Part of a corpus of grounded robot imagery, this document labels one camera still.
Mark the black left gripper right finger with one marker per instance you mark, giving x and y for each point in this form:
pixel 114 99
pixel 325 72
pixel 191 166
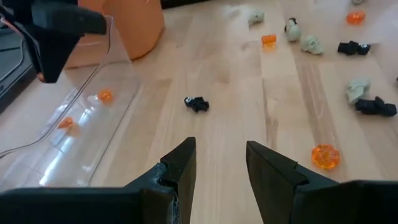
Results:
pixel 311 199

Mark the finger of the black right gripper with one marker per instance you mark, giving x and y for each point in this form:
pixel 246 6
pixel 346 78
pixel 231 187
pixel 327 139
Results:
pixel 68 20
pixel 51 53

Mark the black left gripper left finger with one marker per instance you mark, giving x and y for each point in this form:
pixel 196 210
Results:
pixel 93 205

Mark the clear plastic bin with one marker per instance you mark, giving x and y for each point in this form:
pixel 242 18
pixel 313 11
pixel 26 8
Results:
pixel 93 140

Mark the orange plastic bin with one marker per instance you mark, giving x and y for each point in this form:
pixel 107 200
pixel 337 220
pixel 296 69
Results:
pixel 133 28

